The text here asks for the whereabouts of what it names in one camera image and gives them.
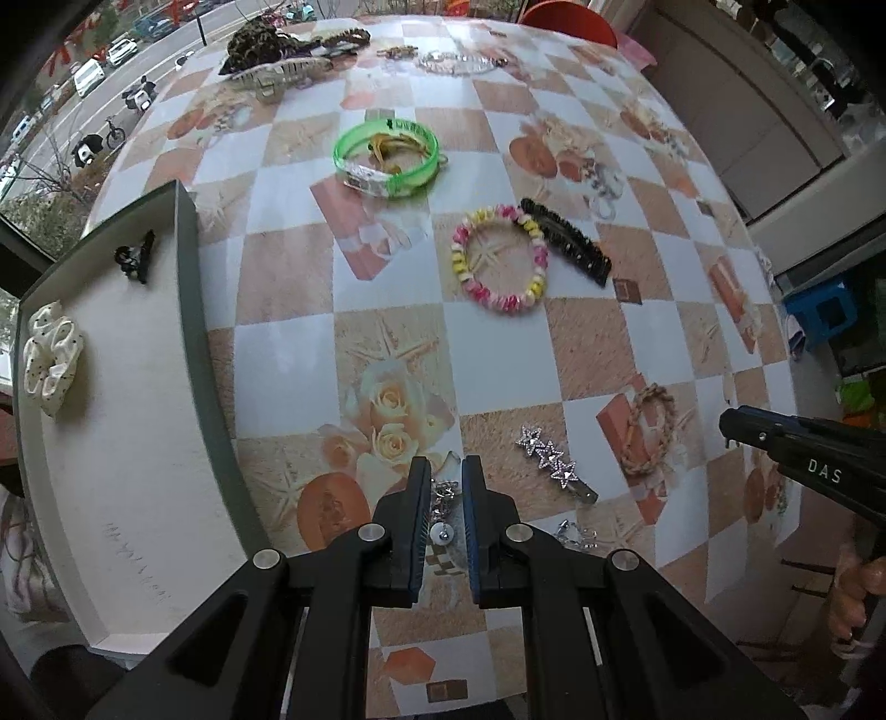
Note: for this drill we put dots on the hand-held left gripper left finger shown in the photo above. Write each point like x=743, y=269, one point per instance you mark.
x=415, y=526

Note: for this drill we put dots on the white cabinet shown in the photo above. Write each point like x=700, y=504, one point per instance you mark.
x=734, y=90

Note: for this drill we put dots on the small black claw clip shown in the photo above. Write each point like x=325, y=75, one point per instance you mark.
x=135, y=259

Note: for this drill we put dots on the small silver earrings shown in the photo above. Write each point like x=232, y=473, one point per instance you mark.
x=578, y=536

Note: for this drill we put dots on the dark parked scooter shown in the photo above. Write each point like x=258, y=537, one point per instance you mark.
x=140, y=95

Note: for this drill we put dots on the leopard print scrunchie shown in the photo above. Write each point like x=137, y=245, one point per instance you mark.
x=256, y=41

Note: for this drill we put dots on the white parked scooter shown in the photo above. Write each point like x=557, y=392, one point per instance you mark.
x=185, y=61

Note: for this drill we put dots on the orange chair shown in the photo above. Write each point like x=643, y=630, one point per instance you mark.
x=574, y=21

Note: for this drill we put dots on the parked bicycle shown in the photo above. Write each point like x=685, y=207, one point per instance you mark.
x=114, y=133

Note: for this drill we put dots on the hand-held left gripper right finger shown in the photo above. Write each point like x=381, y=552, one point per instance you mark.
x=473, y=526

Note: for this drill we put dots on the black and white scooter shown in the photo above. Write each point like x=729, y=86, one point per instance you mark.
x=86, y=151

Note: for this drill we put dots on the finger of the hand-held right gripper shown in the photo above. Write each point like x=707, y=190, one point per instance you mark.
x=817, y=464

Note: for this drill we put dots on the small metal charm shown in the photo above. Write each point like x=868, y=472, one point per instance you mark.
x=396, y=52

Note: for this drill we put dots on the person's right hand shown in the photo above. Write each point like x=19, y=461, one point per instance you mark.
x=855, y=595

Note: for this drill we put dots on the green plastic bangle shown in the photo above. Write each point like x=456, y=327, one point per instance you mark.
x=415, y=176

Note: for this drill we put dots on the white polka dot scrunchie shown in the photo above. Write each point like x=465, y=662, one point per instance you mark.
x=48, y=360

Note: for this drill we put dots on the grey jewelry tray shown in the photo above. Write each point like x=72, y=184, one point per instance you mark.
x=131, y=429

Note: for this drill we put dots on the silver star hair clip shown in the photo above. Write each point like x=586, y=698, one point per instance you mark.
x=550, y=457

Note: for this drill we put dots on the blue plastic stool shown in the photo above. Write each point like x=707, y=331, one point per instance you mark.
x=810, y=315

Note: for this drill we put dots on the checkered printed tablecloth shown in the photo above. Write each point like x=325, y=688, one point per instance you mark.
x=498, y=367

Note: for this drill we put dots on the black lace hair clip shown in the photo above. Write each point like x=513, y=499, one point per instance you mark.
x=567, y=242

